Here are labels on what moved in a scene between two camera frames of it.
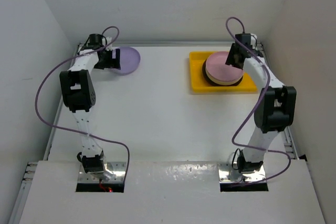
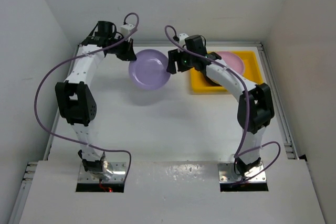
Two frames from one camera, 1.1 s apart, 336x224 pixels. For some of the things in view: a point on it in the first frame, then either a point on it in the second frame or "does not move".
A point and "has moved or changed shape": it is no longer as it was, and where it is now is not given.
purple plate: [129, 59] has moved or changed shape
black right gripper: [230, 60] -> [175, 55]
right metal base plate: [227, 173] does not move
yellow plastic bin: [199, 84] does not move
